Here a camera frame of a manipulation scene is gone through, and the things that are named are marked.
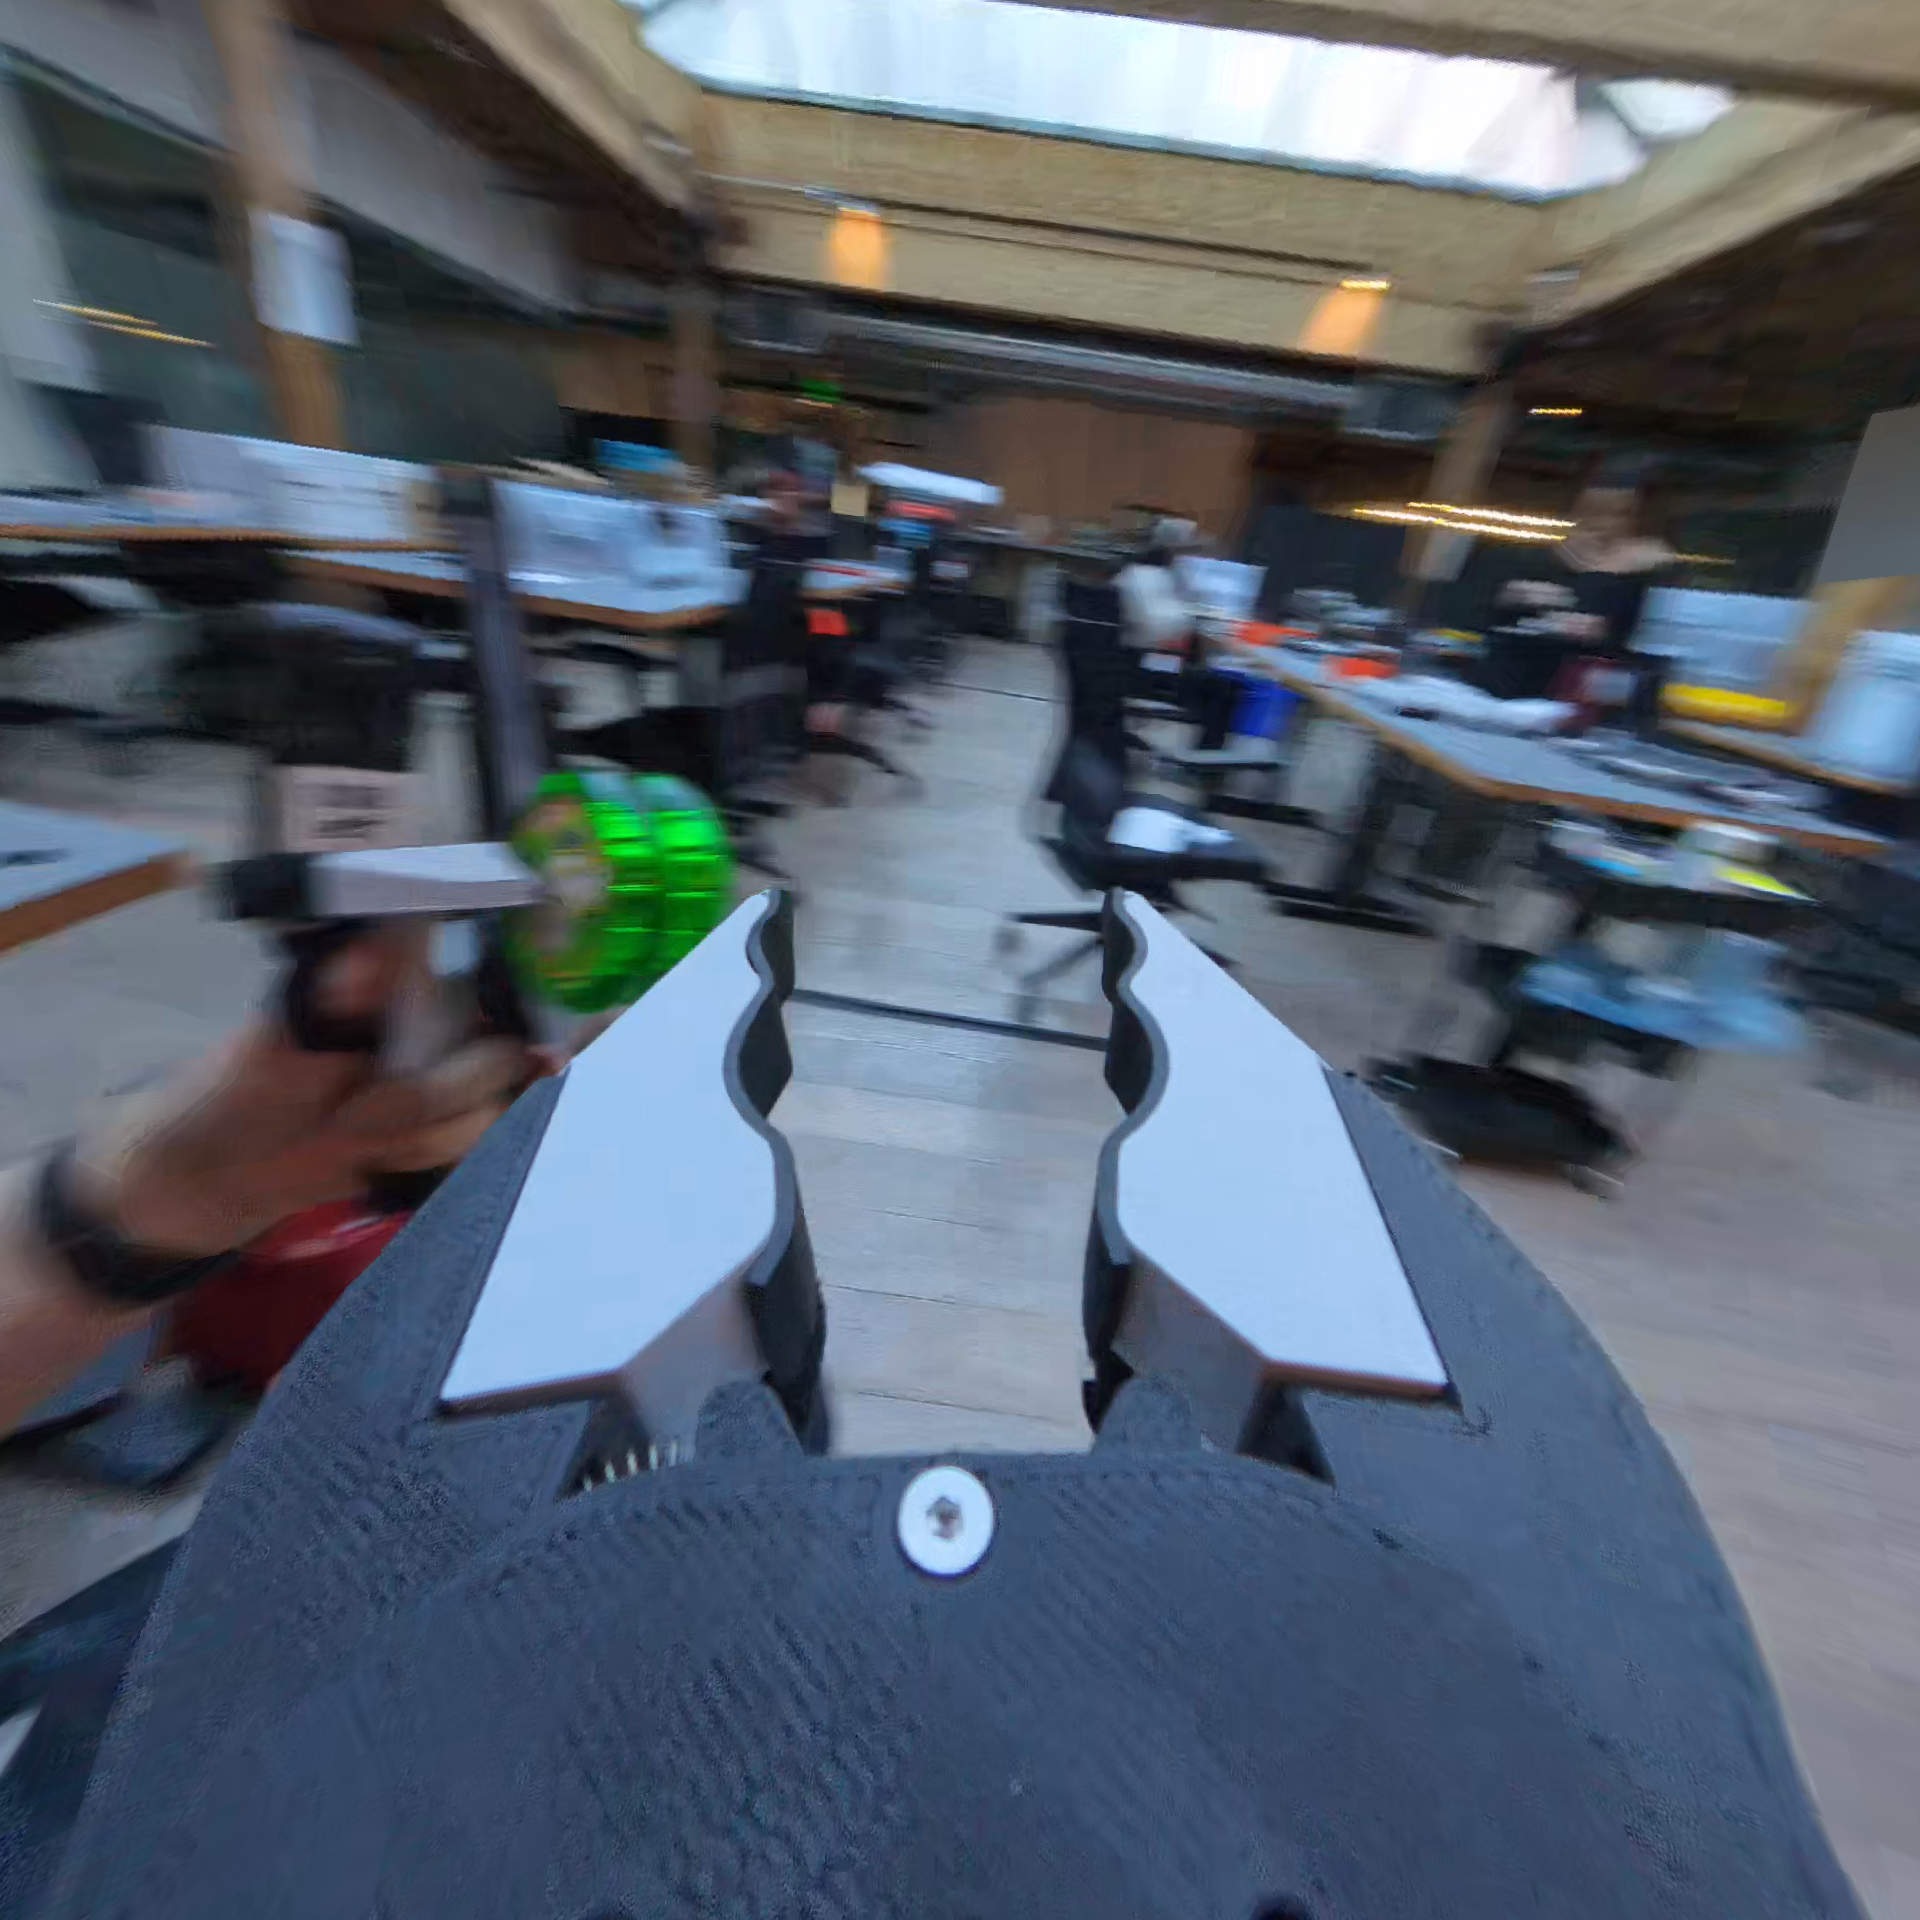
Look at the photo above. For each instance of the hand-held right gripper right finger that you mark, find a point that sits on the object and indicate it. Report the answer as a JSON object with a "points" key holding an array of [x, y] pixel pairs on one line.
{"points": [[1276, 1201]]}

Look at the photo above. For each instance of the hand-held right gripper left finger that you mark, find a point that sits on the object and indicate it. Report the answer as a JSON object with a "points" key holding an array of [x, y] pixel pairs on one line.
{"points": [[616, 1187]]}

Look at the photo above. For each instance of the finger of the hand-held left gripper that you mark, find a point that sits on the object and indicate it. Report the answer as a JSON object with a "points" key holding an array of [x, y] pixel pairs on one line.
{"points": [[426, 881]]}

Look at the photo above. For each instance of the green yoyo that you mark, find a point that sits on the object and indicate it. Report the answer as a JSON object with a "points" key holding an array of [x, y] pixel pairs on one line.
{"points": [[622, 893]]}

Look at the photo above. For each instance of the person's left hand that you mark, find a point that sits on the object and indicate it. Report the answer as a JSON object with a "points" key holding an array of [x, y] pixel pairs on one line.
{"points": [[298, 1118]]}

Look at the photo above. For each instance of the grey desk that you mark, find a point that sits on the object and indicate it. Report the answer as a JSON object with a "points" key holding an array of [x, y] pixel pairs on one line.
{"points": [[61, 870]]}

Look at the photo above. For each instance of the black floor stand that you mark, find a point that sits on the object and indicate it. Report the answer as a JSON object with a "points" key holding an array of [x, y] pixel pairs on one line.
{"points": [[504, 645]]}

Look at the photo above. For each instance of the red container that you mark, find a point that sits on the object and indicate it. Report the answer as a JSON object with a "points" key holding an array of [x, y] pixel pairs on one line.
{"points": [[286, 1290]]}

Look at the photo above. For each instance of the black wristband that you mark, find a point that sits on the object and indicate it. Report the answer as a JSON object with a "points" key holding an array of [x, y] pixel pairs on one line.
{"points": [[106, 1238]]}

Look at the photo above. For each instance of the black office chair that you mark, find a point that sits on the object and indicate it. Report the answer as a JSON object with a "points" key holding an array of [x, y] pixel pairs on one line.
{"points": [[1126, 811]]}

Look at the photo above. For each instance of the white paper sign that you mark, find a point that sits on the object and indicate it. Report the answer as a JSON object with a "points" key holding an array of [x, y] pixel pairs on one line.
{"points": [[304, 277]]}

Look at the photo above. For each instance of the wooden post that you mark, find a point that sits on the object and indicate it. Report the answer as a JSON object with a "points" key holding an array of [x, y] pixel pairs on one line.
{"points": [[277, 152]]}

